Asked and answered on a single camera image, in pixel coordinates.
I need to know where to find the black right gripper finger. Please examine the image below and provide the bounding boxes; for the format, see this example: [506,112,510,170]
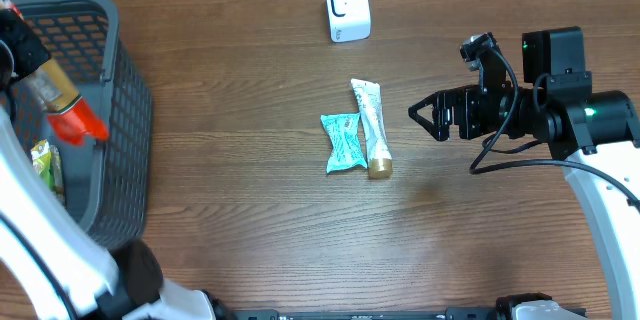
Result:
[408,109,439,140]
[408,93,436,116]

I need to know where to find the orange spaghetti packet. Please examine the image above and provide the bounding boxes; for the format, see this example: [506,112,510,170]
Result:
[1,0,109,146]

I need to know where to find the white tube with gold cap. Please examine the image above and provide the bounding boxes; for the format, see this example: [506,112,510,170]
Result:
[350,78,393,179]

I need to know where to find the mint green wipes packet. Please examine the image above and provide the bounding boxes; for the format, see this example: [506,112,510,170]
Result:
[320,113,367,174]

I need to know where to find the green tea snack packet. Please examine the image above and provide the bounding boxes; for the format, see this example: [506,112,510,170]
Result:
[30,140,66,207]

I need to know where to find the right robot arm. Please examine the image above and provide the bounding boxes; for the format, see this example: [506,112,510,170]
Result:
[408,27,639,319]

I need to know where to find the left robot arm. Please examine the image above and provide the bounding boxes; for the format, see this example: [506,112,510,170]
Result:
[1,0,229,319]

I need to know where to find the white barcode scanner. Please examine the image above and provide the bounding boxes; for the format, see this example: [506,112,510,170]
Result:
[326,0,372,43]

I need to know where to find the grey plastic shopping basket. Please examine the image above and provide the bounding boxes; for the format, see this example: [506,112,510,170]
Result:
[5,0,153,249]

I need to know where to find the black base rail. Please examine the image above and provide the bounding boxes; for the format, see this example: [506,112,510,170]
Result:
[235,307,506,320]

